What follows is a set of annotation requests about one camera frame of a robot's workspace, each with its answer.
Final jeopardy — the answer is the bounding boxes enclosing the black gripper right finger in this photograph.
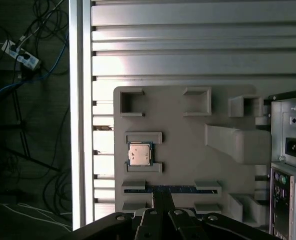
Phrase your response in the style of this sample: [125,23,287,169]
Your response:
[163,191,276,240]

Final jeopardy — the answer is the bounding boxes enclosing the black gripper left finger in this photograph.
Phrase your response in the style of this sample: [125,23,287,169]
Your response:
[72,191,164,240]

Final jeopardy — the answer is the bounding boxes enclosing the CPU with silver top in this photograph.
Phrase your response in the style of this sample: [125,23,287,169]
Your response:
[126,141,155,167]

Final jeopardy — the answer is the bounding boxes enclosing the dark blue RAM stick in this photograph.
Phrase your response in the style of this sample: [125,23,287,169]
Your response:
[124,184,217,196]

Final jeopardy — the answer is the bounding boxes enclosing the grey plastic parts rack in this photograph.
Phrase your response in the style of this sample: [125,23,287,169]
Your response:
[113,84,272,227]

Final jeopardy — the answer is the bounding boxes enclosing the black open PC case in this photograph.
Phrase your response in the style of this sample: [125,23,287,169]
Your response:
[264,88,296,237]

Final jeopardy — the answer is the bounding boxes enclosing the grey power supply unit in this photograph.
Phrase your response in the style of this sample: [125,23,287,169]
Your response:
[282,101,296,166]

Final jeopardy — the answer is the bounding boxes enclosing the white power strip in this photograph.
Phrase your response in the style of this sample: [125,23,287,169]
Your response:
[1,39,42,71]

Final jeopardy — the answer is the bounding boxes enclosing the blue floor cable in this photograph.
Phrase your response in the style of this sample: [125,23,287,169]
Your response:
[0,32,71,108]

